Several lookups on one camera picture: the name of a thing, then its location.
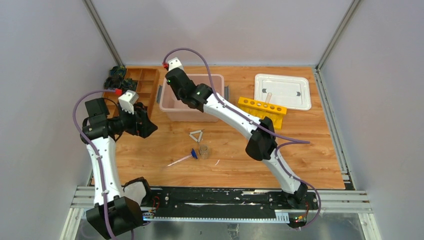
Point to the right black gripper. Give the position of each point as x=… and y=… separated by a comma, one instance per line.
x=177, y=94

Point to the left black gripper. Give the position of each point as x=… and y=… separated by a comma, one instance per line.
x=139, y=118

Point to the clay pipe triangle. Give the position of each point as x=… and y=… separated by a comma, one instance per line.
x=196, y=135

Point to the small glass jar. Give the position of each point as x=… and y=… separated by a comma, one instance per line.
x=204, y=151

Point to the clear glass test tube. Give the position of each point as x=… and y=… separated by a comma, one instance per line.
x=268, y=97

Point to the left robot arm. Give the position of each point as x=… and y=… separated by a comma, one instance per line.
x=117, y=208

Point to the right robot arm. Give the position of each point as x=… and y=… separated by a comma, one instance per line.
x=260, y=133

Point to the pink plastic bin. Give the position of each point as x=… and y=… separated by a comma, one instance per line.
x=192, y=109

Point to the wooden compartment tray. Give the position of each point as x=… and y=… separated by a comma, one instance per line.
x=147, y=85

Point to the yellow test tube rack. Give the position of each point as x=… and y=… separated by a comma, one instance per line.
x=262, y=109

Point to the white plastic lid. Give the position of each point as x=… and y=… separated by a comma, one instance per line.
x=291, y=92

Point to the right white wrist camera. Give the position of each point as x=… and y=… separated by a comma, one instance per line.
x=175, y=63

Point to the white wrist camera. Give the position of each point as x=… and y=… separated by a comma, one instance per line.
x=127, y=101
x=175, y=63

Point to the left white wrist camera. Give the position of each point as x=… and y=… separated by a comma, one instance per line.
x=127, y=101

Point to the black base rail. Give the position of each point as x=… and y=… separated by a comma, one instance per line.
x=224, y=203

